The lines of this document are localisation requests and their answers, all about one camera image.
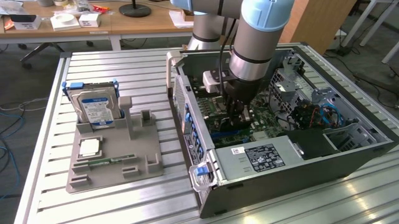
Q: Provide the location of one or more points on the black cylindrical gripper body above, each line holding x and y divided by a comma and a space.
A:
244, 89

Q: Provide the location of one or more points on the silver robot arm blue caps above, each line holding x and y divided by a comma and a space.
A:
252, 46

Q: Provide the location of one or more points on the CPU socket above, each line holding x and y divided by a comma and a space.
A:
218, 103

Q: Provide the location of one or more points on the green motherboard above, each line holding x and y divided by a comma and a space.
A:
268, 121

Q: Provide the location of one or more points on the blue expansion slot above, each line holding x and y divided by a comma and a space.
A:
224, 135

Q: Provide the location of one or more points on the white chipset heatsink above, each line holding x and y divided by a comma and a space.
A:
260, 136

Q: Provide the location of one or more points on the silver disk bay cage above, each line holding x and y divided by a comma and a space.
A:
290, 88

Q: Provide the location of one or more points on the grey power supply unit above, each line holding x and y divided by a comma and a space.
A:
230, 163

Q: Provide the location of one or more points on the black plastic shroud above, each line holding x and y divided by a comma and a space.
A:
311, 144

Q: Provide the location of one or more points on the blue case latch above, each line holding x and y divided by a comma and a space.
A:
200, 172

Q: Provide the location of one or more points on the dark grey PC case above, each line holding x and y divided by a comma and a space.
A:
280, 186

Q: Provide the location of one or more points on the white paper stack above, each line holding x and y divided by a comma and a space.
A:
180, 23

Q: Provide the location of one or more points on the black power adapter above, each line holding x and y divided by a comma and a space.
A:
343, 51

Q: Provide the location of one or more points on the brown cardboard box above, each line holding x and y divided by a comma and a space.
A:
188, 16

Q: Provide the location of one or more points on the wooden cabinet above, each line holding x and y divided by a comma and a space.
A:
318, 23

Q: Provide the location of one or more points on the hard disk in blue carrier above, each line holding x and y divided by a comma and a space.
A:
93, 109

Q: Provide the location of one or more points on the grey plastic parts rack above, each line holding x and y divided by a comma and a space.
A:
117, 172

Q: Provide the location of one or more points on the green RAM stick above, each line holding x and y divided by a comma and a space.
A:
105, 161

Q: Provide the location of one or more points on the silver CPU chip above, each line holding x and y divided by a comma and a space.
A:
89, 148

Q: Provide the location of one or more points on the black round lamp base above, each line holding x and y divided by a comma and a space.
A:
135, 11

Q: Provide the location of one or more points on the small white labelled box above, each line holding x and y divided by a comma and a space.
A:
88, 21

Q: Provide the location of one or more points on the red packet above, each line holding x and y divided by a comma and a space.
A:
101, 9

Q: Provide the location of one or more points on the clear plastic bag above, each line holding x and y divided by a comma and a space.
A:
81, 5

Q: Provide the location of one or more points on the white square dish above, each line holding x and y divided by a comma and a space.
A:
63, 22

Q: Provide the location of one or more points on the wooden desk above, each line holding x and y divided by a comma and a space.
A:
37, 33

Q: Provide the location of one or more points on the grey cup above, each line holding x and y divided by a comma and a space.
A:
45, 2

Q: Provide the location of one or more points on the white box black lid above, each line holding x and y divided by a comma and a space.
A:
25, 25

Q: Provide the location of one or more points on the orange book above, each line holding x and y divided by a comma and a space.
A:
7, 24

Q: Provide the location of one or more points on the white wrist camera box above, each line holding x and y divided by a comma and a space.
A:
210, 81

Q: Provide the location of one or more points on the silver perforated drive bracket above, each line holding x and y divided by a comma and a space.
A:
352, 137

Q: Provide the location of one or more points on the white table frame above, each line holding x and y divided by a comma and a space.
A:
367, 35

